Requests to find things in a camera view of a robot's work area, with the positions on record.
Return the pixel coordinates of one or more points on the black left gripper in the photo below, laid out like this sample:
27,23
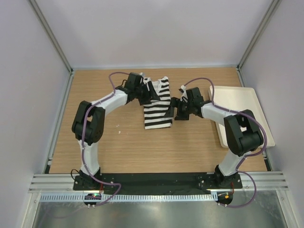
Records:
152,95

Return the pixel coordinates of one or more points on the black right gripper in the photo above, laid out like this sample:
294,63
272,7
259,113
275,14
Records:
170,112

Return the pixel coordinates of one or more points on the black white striped tank top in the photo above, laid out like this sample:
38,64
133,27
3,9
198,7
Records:
153,113

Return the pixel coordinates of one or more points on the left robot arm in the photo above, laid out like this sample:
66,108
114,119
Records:
88,124

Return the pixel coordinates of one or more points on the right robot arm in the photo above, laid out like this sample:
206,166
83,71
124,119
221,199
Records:
244,134

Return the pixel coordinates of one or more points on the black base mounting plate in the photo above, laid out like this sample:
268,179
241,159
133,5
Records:
169,183

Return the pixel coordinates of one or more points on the right black controller puck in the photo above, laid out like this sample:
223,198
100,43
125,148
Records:
224,198

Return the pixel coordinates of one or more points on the black controller puck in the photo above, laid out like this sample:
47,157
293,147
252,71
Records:
91,199
224,198

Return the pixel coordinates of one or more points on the left black controller puck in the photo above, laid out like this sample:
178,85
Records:
91,199

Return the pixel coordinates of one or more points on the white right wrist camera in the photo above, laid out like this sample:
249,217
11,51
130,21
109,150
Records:
184,97

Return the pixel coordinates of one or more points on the slotted cable duct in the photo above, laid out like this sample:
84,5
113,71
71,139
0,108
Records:
79,197

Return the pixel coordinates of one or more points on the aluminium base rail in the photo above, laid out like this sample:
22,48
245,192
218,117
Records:
264,180

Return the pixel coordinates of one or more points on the right aluminium frame post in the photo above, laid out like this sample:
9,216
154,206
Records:
259,31

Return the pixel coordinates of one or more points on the aluminium frame post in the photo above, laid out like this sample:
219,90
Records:
45,25
259,31

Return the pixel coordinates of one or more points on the left aluminium frame post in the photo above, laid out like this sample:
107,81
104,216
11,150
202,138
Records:
45,25

